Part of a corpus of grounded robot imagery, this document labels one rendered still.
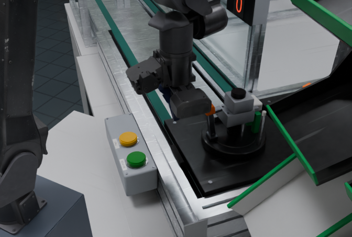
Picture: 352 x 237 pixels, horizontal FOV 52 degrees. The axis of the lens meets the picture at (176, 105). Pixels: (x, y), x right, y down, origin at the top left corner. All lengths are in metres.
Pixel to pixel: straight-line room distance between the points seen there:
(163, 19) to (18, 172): 0.30
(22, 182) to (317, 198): 0.41
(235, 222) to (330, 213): 0.22
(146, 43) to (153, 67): 0.74
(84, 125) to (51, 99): 1.79
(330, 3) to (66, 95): 2.55
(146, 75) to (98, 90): 0.62
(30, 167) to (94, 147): 0.48
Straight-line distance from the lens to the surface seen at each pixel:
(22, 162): 0.49
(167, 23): 0.58
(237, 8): 0.89
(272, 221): 0.61
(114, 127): 0.86
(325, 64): 1.44
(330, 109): 0.50
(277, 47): 1.50
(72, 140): 1.01
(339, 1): 0.42
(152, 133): 0.85
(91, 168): 0.92
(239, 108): 0.74
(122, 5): 1.71
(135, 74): 0.62
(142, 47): 1.33
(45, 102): 2.81
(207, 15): 0.64
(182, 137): 0.81
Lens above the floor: 1.49
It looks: 35 degrees down
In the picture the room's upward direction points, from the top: straight up
